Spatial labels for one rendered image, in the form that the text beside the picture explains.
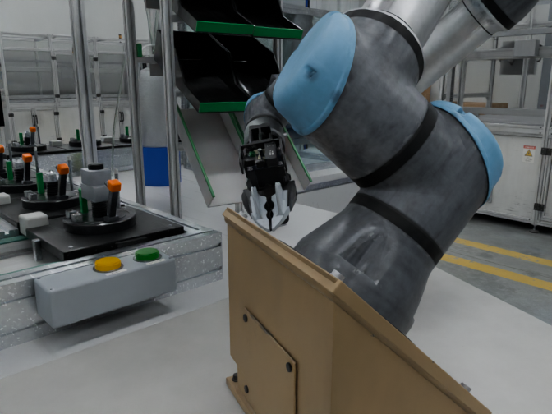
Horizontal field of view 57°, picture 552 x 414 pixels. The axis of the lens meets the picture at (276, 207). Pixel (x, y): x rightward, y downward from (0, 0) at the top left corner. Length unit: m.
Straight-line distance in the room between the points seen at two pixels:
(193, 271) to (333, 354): 0.61
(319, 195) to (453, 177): 1.67
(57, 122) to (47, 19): 2.77
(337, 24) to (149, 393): 0.50
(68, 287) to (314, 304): 0.46
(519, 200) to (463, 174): 4.31
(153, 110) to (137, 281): 1.19
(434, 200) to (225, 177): 0.70
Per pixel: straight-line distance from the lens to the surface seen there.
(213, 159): 1.18
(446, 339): 0.86
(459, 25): 0.88
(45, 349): 0.86
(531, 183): 4.80
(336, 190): 2.27
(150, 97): 1.96
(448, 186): 0.54
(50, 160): 2.27
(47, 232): 1.06
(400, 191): 0.53
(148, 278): 0.86
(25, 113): 10.00
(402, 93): 0.52
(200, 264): 1.00
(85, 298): 0.82
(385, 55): 0.53
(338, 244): 0.51
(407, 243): 0.52
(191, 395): 0.70
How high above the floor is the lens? 1.25
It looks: 14 degrees down
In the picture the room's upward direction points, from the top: straight up
